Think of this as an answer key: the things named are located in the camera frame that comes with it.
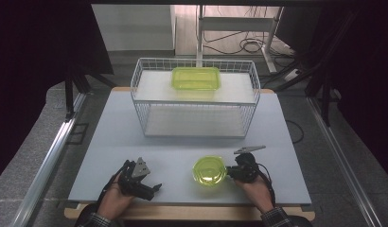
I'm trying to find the round green lidded container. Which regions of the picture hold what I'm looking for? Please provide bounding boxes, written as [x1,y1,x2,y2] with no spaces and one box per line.
[191,155,229,187]

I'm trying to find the rectangular green lidded container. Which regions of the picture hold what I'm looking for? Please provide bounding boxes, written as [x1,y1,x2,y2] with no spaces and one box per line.
[170,66,222,92]

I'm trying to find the black metal stand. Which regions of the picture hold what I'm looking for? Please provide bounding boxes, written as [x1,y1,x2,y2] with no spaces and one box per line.
[62,61,118,123]
[273,12,343,128]

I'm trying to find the aluminium rail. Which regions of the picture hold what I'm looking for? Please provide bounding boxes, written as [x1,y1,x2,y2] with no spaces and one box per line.
[306,94,375,227]
[11,92,87,227]

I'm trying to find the white wire rack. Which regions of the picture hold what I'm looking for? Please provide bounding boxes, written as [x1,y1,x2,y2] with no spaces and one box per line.
[130,57,262,140]

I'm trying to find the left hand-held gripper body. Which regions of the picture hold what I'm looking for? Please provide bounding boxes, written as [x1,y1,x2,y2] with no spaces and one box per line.
[117,157,156,201]

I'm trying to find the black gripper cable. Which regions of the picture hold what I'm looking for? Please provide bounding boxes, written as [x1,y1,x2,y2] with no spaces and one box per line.
[97,168,125,204]
[256,162,277,207]

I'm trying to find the person's right hand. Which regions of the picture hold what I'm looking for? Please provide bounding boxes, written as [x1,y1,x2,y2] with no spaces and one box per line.
[235,176,274,215]

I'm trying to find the black floor cables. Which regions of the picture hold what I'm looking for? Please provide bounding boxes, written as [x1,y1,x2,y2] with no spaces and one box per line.
[203,29,295,59]

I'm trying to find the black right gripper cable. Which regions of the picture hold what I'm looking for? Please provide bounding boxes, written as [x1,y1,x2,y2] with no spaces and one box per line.
[256,162,277,207]

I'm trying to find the white power strip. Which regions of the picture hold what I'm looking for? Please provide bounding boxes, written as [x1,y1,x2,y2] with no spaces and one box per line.
[282,68,301,83]

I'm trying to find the white desk frame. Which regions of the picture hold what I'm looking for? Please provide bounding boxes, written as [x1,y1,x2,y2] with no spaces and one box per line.
[196,4,285,74]

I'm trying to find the thin black floor cable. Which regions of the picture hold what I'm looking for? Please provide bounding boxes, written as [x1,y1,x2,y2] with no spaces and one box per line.
[285,118,306,145]

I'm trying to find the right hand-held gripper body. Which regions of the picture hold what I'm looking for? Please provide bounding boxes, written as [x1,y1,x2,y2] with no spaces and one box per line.
[228,145,267,184]

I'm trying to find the person's left hand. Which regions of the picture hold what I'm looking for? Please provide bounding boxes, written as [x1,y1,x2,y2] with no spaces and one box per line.
[97,181,135,220]

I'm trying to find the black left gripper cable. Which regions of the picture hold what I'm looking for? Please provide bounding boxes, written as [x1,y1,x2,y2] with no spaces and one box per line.
[97,168,125,204]

